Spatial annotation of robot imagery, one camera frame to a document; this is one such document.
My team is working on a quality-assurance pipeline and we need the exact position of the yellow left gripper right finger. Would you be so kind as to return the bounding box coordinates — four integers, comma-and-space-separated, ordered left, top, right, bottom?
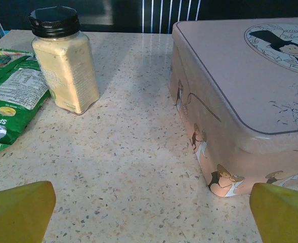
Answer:
249, 182, 298, 243

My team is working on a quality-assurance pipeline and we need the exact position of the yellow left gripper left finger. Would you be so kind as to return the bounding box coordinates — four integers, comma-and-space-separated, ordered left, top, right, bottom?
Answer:
0, 181, 57, 243

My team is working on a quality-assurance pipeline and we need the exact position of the green snack bag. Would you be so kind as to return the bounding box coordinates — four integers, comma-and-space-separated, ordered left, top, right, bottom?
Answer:
0, 49, 51, 159

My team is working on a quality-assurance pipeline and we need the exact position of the pink wedding cartoon tin box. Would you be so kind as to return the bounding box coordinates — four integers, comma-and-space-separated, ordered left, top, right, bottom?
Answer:
168, 17, 298, 198

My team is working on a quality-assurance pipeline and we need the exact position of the spice jar with black lid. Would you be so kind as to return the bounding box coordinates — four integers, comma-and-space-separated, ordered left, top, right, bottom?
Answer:
28, 7, 100, 116

